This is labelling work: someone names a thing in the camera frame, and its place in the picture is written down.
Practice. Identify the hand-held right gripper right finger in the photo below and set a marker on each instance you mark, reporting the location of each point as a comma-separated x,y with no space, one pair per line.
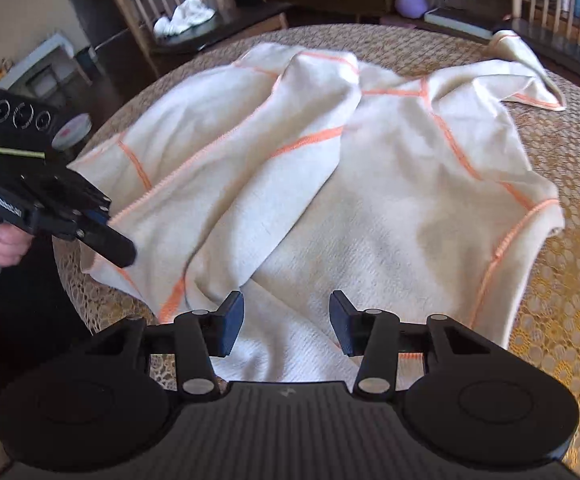
340,322

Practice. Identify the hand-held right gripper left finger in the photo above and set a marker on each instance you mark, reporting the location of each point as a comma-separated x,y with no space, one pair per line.
232,325

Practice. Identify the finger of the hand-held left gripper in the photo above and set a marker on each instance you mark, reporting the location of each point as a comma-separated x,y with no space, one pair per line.
112,247

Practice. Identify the white garment orange stitching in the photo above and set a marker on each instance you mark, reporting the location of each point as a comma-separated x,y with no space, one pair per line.
370,210

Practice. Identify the round white pink object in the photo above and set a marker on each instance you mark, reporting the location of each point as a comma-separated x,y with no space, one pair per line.
72,131

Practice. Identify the person's dark clothing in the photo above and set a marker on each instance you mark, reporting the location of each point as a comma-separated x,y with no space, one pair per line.
19,320

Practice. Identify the white side table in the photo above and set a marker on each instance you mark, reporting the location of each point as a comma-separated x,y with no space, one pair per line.
44,65

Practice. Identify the dark waste bin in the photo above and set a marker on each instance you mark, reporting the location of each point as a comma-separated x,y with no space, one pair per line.
87,60

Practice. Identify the crumpled white cloth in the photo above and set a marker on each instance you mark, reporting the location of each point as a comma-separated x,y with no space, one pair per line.
184,17

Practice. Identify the wooden chair black seat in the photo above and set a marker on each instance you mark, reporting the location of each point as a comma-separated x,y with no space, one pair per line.
570,55
240,20

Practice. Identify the white flat box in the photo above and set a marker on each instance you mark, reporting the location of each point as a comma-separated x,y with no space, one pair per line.
457,22

